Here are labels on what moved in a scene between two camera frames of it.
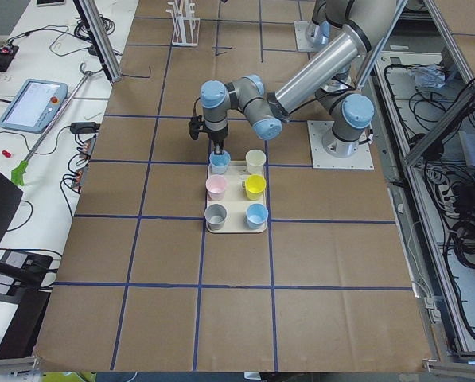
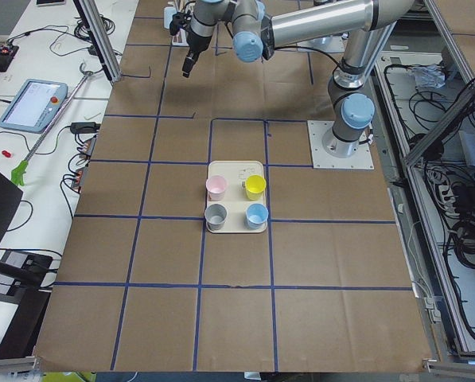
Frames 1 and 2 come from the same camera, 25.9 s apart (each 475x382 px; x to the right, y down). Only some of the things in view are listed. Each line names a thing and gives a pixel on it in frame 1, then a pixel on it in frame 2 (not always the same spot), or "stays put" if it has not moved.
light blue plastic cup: x=219 y=163 to x=169 y=13
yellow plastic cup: x=255 y=185 stays put
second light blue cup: x=256 y=214 stays put
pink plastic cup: x=216 y=185 stays put
